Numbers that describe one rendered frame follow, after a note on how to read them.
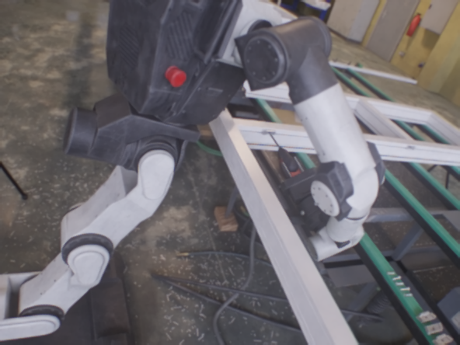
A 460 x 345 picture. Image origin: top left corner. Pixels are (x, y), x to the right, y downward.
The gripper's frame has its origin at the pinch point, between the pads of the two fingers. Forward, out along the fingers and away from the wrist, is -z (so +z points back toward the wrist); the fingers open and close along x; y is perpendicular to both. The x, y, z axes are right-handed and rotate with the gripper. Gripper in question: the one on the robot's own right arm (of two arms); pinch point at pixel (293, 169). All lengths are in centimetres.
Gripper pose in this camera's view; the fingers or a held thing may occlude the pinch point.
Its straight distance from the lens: 99.3
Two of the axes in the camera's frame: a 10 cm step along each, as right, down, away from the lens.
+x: 9.1, -4.2, -0.1
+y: -2.0, -4.1, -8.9
